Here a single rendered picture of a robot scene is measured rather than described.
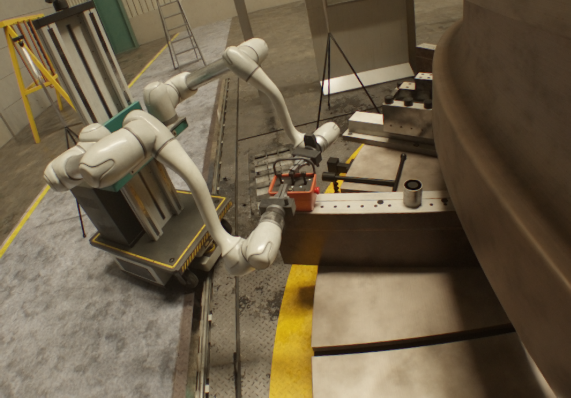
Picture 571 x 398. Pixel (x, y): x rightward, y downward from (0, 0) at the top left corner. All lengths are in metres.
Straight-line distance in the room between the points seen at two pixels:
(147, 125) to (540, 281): 1.16
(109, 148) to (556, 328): 1.22
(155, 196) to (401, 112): 1.74
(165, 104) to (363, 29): 3.00
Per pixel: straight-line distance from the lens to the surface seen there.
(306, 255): 1.70
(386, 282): 1.67
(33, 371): 2.72
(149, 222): 2.22
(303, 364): 1.84
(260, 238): 1.10
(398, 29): 4.56
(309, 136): 1.52
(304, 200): 1.44
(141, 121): 1.17
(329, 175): 2.24
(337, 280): 1.69
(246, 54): 1.65
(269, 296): 2.09
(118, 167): 1.08
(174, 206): 2.36
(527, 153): 0.96
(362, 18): 4.36
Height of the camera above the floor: 1.69
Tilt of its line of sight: 34 degrees down
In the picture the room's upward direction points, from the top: 15 degrees counter-clockwise
